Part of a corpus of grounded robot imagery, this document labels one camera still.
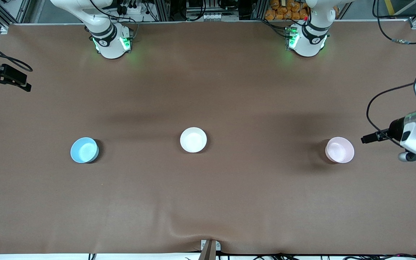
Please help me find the pink bowl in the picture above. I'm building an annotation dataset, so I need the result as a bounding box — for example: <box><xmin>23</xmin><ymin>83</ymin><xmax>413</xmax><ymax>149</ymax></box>
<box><xmin>325</xmin><ymin>137</ymin><xmax>355</xmax><ymax>164</ymax></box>

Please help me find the blue bowl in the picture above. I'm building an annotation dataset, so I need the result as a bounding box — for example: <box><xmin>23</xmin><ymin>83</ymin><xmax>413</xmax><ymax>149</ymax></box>
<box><xmin>70</xmin><ymin>137</ymin><xmax>99</xmax><ymax>164</ymax></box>

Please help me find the white bowl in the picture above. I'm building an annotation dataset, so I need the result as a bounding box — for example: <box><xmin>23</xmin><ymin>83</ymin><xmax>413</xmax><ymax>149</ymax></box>
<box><xmin>180</xmin><ymin>127</ymin><xmax>208</xmax><ymax>153</ymax></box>

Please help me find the white power strip with plugs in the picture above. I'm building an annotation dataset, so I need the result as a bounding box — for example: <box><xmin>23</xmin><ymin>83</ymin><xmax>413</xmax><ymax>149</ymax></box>
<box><xmin>116</xmin><ymin>2</ymin><xmax>144</xmax><ymax>16</ymax></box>

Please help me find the pile of orange packets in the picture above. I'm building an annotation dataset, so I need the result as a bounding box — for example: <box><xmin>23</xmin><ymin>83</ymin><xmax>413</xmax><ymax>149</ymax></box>
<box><xmin>264</xmin><ymin>0</ymin><xmax>339</xmax><ymax>21</ymax></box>

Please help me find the brown table mat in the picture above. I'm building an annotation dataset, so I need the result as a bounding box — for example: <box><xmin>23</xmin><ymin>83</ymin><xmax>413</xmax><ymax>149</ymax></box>
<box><xmin>0</xmin><ymin>20</ymin><xmax>416</xmax><ymax>255</ymax></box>

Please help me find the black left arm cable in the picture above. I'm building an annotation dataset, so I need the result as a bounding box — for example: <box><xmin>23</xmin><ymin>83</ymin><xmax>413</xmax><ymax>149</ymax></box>
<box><xmin>366</xmin><ymin>0</ymin><xmax>416</xmax><ymax>148</ymax></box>

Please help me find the metal bracket with brown post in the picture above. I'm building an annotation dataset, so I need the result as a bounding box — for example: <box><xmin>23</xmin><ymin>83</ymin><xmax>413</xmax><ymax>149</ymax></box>
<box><xmin>200</xmin><ymin>239</ymin><xmax>221</xmax><ymax>260</ymax></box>

